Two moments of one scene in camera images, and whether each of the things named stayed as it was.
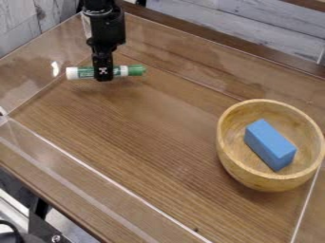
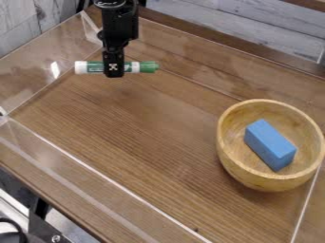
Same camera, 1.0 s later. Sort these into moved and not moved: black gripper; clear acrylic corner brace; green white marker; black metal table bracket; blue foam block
Moved: green white marker; black gripper
Not moved: black metal table bracket; blue foam block; clear acrylic corner brace
